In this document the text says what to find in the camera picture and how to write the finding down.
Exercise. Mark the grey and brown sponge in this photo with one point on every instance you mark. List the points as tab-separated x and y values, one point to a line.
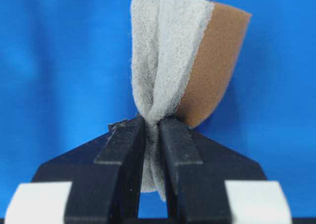
183	57

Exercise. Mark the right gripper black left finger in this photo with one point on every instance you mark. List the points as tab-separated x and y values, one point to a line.
106	175

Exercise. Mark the blue table cloth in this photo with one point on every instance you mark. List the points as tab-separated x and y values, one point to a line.
65	75

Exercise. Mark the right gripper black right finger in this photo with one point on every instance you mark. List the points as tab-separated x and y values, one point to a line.
195	169

